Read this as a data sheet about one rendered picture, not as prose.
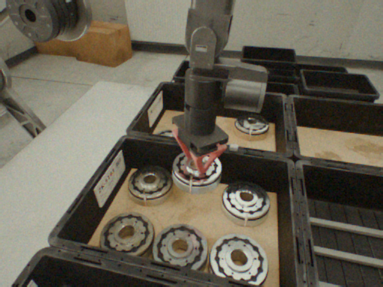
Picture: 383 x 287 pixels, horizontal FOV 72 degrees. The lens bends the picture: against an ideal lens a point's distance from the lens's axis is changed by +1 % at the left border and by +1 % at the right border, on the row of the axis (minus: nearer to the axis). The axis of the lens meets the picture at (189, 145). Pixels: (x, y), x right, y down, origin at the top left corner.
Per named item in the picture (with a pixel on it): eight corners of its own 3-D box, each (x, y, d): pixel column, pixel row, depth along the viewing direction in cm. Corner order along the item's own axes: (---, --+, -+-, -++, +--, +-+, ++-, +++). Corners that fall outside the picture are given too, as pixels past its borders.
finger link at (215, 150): (203, 153, 58) (207, 117, 52) (223, 174, 53) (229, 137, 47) (176, 163, 55) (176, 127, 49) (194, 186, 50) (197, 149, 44)
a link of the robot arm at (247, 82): (203, 22, 43) (191, 25, 36) (274, 30, 41) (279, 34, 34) (195, 94, 49) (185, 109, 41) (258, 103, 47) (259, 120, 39)
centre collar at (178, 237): (162, 255, 47) (161, 252, 47) (173, 232, 51) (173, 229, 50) (188, 264, 46) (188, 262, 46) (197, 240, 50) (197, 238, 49)
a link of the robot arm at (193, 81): (190, 57, 43) (181, 72, 39) (231, 63, 42) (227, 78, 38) (188, 95, 48) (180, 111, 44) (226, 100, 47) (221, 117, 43)
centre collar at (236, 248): (222, 269, 45) (223, 267, 45) (227, 243, 49) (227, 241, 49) (251, 276, 44) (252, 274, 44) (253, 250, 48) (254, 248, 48)
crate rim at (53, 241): (46, 251, 43) (41, 243, 42) (124, 140, 66) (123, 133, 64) (305, 315, 36) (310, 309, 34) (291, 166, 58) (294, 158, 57)
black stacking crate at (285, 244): (65, 277, 49) (44, 244, 42) (130, 169, 72) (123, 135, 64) (287, 336, 42) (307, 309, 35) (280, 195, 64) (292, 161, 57)
